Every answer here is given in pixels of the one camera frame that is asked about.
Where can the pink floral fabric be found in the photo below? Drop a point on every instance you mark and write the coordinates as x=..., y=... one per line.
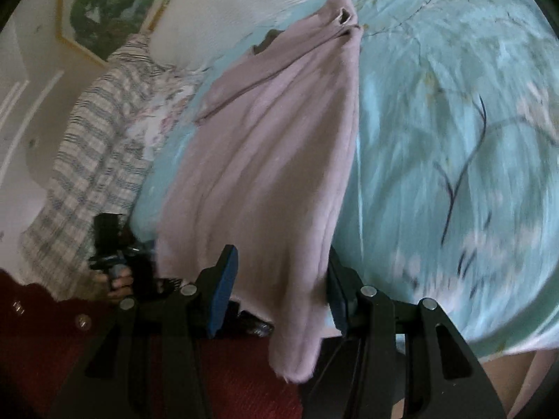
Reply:
x=151, y=126

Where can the white ribbed pillow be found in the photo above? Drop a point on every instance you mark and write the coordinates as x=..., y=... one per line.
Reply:
x=191, y=33

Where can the framed green painting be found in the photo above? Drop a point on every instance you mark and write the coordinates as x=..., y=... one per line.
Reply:
x=98, y=28

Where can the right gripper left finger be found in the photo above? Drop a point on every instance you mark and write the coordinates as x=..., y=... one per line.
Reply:
x=207, y=298

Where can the person's left hand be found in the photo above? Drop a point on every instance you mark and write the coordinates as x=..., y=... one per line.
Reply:
x=118, y=283

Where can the dark red garment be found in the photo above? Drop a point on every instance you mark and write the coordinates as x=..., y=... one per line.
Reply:
x=82, y=359

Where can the pink knit sweater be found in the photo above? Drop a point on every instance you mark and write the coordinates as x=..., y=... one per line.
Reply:
x=266, y=171

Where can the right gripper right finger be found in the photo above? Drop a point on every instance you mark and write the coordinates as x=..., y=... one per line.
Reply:
x=353, y=304

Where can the plaid checked blanket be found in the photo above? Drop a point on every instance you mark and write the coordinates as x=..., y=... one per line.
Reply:
x=96, y=170

